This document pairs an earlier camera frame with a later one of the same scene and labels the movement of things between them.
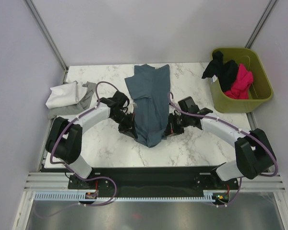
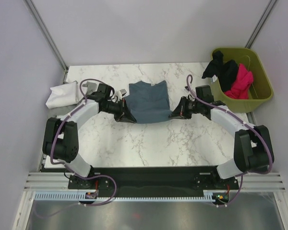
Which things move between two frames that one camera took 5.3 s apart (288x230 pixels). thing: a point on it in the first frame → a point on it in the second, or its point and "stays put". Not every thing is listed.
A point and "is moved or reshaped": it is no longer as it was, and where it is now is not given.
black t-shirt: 225,71 stays put
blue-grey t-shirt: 150,88 is moved or reshaped
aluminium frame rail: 59,180 stays put
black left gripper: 129,128 → 123,114
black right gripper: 171,129 → 180,111
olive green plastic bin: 260,90 stays put
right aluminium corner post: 262,20 stays put
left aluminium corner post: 48,37 stays put
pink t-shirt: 240,89 stays put
